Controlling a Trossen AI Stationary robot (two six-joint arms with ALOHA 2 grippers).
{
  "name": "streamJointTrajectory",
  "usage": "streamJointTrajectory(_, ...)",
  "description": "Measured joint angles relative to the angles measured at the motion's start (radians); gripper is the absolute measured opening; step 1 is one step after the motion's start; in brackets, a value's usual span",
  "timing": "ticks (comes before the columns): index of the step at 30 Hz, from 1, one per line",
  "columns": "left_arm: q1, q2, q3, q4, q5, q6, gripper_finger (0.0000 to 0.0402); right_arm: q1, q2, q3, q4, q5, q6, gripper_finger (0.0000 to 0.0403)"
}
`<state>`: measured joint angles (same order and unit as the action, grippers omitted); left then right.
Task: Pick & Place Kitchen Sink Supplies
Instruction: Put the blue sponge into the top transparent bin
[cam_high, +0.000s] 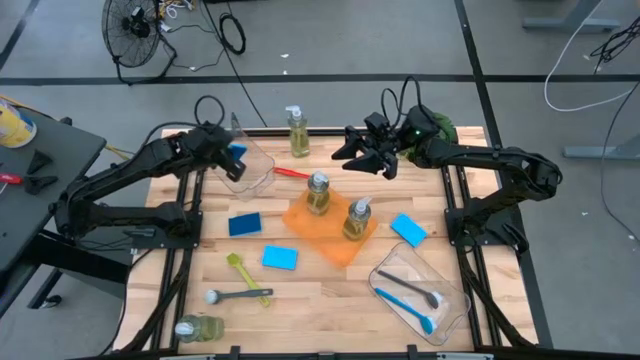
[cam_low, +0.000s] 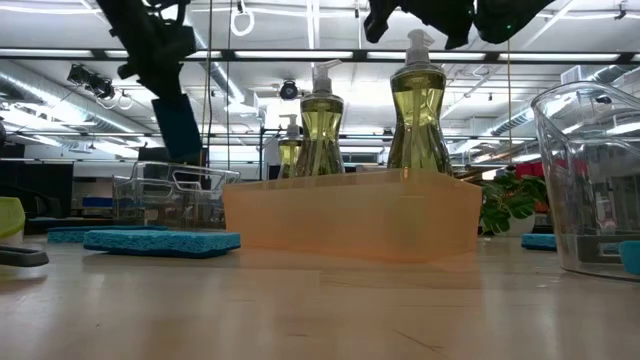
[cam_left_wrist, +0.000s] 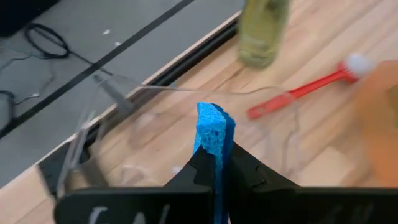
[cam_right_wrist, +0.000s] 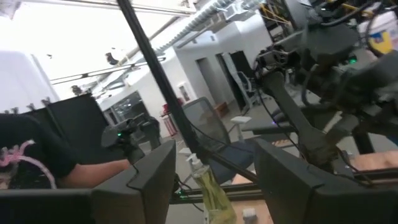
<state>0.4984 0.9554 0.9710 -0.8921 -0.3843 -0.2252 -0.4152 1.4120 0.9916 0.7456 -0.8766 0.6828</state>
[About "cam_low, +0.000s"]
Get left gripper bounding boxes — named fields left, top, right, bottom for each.
left=107, top=19, right=199, bottom=103

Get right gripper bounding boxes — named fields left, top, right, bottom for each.
left=363, top=0, right=476, bottom=51

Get yellow-green pump soap bottle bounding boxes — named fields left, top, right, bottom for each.
left=276, top=113, right=304, bottom=180
left=385, top=28, right=455, bottom=177
left=295, top=58, right=347, bottom=177

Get blue dish brush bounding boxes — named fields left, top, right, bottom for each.
left=618, top=240, right=640, bottom=277

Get black monitor screen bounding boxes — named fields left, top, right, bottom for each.
left=137, top=146, right=209, bottom=167

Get LED light bar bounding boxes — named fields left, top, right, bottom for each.
left=0, top=47, right=640, bottom=65

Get clear plastic bin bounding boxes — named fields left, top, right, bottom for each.
left=529, top=79, right=640, bottom=283
left=111, top=159, right=242, bottom=232

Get black cabinet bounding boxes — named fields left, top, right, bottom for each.
left=0, top=143, right=75, bottom=234

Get orange cloth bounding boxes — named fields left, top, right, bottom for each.
left=222, top=167, right=484, bottom=265

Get red background object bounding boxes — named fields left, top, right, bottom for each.
left=513, top=160, right=552, bottom=182

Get green potted plant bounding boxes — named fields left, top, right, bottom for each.
left=479, top=170, right=552, bottom=237

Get black mounted camera device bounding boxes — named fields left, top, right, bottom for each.
left=278, top=79, right=300, bottom=102
left=66, top=62, right=117, bottom=101

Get white cable loop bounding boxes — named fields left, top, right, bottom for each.
left=230, top=6, right=256, bottom=38

